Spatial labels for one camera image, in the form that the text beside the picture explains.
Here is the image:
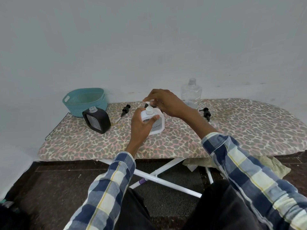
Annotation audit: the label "white ironing board legs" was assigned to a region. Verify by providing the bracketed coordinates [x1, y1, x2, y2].
[96, 157, 214, 199]

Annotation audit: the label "white soap dispenser bottle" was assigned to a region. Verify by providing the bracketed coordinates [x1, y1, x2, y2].
[140, 108, 165, 136]

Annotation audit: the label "beige crumpled cloth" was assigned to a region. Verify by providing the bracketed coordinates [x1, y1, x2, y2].
[183, 156, 292, 180]

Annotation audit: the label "black pump head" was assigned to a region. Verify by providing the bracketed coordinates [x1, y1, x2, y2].
[199, 108, 212, 122]
[115, 104, 131, 124]

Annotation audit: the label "leopard print ironing board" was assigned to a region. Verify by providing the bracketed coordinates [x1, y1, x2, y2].
[38, 98, 307, 162]

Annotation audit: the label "black square dispenser bottle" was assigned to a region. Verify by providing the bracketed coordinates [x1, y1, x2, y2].
[82, 106, 112, 134]

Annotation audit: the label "person's right forearm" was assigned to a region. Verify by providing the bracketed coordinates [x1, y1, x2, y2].
[185, 109, 307, 230]

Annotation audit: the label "white pump head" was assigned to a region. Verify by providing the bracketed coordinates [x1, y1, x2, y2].
[144, 100, 155, 115]

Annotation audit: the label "person's left hand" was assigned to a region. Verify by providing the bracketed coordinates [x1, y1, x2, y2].
[128, 108, 160, 151]

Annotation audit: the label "person's right hand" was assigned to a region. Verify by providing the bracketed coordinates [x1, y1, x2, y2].
[143, 89, 193, 118]

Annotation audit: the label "teal plastic basket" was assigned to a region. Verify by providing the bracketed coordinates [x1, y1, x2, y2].
[62, 88, 108, 118]

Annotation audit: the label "person's black trousers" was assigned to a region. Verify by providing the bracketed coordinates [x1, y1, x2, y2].
[118, 180, 267, 230]

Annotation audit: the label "clear plastic bottle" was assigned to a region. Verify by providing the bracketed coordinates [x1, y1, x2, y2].
[181, 78, 202, 110]

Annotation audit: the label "person's left forearm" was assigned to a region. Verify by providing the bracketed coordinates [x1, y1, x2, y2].
[63, 141, 137, 230]

